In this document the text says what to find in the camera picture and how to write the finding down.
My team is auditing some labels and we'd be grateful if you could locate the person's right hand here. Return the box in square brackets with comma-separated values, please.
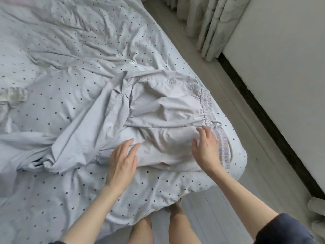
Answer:
[191, 125, 226, 177]

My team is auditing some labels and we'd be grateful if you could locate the person's left hand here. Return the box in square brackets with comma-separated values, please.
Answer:
[104, 139, 142, 197]

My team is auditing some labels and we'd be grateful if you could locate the light grey smocked garment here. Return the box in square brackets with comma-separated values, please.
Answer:
[0, 70, 233, 199]

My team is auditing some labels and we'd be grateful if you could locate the person's left forearm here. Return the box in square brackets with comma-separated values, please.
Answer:
[61, 185, 125, 244]

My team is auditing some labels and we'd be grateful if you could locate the person's right forearm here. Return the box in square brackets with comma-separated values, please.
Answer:
[211, 167, 279, 239]

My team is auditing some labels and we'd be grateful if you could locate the person's lower leg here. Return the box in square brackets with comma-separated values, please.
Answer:
[168, 200, 203, 244]
[127, 215, 154, 244]

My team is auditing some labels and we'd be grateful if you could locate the person's black right sleeve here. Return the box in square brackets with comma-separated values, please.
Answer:
[254, 213, 318, 244]

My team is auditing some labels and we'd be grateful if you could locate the white dotted bed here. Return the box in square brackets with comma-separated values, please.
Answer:
[0, 0, 248, 244]

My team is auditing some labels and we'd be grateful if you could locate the striped beige curtain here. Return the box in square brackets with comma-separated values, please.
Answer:
[161, 0, 252, 62]
[307, 197, 325, 239]

